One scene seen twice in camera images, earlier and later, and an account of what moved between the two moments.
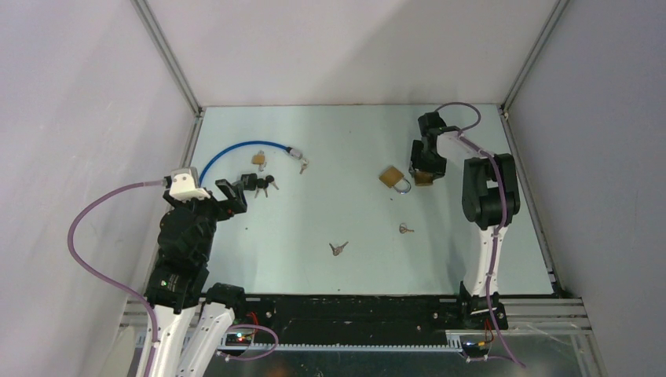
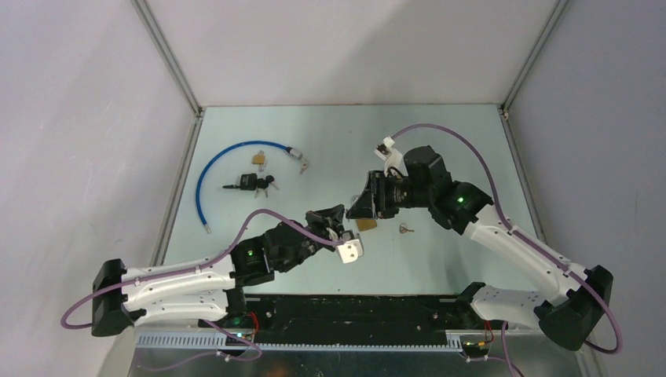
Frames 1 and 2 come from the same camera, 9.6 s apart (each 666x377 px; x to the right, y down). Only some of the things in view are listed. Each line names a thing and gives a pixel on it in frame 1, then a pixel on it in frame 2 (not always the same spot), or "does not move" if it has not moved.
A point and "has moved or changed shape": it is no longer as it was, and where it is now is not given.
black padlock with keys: x=250 y=182 does not move
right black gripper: x=438 y=170 to x=372 y=203
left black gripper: x=236 y=201 to x=332 y=218
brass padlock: x=422 y=178 has moved or changed shape
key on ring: x=403 y=228 does not move
